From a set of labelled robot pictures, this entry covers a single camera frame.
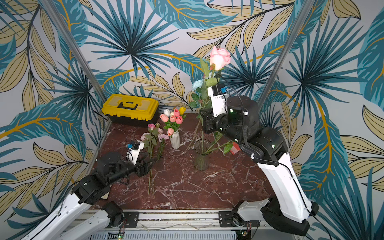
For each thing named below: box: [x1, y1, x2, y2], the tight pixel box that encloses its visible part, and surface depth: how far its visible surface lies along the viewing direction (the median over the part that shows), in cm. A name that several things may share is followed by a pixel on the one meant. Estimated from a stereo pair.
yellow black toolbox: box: [101, 94, 160, 128], surface depth 102 cm
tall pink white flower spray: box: [189, 79, 210, 155], surface depth 73 cm
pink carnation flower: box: [157, 133, 169, 160], surface depth 102 cm
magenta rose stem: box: [147, 123, 156, 195], surface depth 102 cm
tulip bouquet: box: [159, 106, 187, 137], surface depth 77 cm
